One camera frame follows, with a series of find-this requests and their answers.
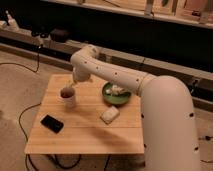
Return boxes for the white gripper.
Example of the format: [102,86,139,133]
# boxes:
[68,68,90,88]

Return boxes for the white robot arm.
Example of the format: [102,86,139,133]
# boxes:
[70,44,206,171]

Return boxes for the wooden table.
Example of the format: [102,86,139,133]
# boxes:
[25,74,144,155]

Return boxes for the white food in bowl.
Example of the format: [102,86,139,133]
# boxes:
[106,85,126,95]

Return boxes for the black smartphone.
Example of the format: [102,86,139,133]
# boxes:
[40,115,64,133]

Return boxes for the white sponge block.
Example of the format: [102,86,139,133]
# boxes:
[100,106,119,124]

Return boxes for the black device on ledge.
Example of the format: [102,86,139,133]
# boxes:
[50,29,69,43]

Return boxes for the green bowl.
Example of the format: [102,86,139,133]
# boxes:
[102,82,131,105]

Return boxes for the black floor cable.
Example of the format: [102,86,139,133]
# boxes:
[18,102,83,171]

